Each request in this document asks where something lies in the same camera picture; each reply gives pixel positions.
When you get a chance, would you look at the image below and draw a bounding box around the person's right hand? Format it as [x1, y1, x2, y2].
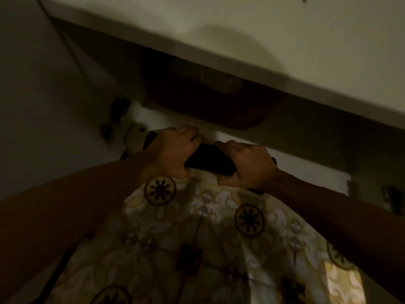
[214, 140, 280, 190]

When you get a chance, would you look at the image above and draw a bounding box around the person's left hand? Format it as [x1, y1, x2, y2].
[139, 125, 204, 185]

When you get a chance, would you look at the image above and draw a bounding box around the black clothes hanger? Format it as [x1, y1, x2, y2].
[143, 131, 278, 196]

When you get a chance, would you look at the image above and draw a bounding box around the person's left forearm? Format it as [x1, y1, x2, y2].
[0, 152, 149, 298]

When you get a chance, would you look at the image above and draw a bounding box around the person's right forearm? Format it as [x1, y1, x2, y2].
[263, 169, 405, 303]

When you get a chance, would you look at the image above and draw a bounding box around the cream patterned garment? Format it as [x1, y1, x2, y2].
[44, 169, 367, 304]

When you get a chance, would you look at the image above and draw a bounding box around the white shelf board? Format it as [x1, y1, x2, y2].
[36, 0, 405, 130]

